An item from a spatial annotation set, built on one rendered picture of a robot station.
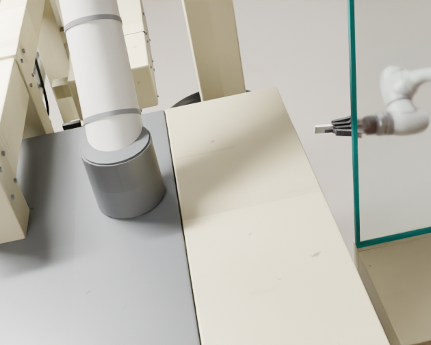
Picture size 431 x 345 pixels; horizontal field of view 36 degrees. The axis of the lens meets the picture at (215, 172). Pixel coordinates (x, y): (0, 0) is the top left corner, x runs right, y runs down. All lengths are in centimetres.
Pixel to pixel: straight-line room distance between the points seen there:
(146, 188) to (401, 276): 86
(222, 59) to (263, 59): 380
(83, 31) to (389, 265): 108
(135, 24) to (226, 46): 51
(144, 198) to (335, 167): 305
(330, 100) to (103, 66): 374
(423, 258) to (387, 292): 17
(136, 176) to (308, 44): 455
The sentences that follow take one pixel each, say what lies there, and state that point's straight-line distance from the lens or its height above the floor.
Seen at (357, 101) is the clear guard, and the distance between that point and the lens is 169.
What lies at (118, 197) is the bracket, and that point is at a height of 186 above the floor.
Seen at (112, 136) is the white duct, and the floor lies 197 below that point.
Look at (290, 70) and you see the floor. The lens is 543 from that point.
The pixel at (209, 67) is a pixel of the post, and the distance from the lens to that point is 185.
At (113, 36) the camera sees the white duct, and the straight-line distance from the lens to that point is 140.
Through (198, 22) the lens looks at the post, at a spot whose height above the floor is 195.
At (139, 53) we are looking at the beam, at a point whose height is 178.
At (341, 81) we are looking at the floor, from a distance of 522.
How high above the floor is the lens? 269
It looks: 37 degrees down
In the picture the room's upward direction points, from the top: 11 degrees counter-clockwise
